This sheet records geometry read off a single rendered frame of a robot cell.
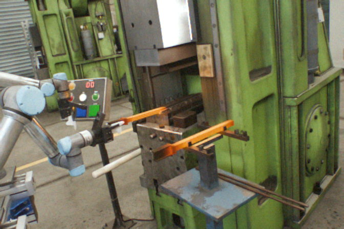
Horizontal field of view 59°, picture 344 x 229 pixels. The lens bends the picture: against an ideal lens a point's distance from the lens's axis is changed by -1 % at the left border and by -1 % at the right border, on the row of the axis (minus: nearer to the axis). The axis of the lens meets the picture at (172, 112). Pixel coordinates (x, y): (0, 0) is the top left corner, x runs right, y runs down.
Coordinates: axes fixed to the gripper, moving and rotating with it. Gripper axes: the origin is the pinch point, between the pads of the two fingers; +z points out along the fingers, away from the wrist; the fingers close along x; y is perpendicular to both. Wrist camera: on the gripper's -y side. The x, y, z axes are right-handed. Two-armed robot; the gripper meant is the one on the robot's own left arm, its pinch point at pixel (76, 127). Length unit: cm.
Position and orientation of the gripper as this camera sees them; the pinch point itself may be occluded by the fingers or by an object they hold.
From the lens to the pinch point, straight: 208.0
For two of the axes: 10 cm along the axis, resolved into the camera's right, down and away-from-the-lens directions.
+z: 1.4, 9.5, 2.9
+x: 3.6, 2.2, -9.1
